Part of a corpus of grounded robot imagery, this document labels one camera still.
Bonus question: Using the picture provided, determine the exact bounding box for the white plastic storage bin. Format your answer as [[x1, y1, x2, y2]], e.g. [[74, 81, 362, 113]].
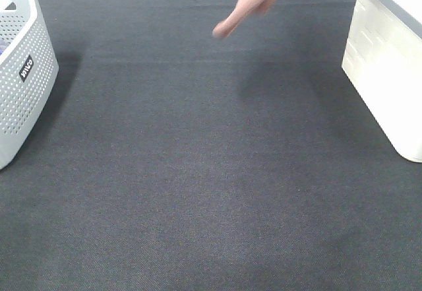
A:
[[342, 0, 421, 162]]

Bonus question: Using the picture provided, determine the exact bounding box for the white perforated laundry basket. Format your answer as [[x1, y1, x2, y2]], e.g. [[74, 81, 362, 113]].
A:
[[1, 0, 59, 168]]

